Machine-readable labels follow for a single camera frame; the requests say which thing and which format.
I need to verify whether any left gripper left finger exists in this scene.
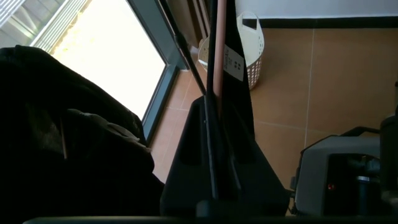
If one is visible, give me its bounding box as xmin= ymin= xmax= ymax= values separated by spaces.
xmin=159 ymin=95 xmax=218 ymax=218

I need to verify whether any window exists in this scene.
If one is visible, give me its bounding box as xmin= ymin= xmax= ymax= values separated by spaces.
xmin=0 ymin=0 xmax=190 ymax=144

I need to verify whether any black garment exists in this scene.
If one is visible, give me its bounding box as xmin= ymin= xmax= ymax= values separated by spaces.
xmin=0 ymin=45 xmax=165 ymax=218
xmin=205 ymin=0 xmax=256 ymax=200

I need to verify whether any brown curtain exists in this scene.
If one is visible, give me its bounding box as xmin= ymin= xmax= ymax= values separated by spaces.
xmin=167 ymin=0 xmax=213 ymax=48

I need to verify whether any white laundry basket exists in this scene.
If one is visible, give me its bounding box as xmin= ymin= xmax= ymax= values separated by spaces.
xmin=197 ymin=11 xmax=266 ymax=91

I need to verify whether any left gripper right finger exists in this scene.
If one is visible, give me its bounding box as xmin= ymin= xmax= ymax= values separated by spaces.
xmin=231 ymin=130 xmax=292 ymax=218

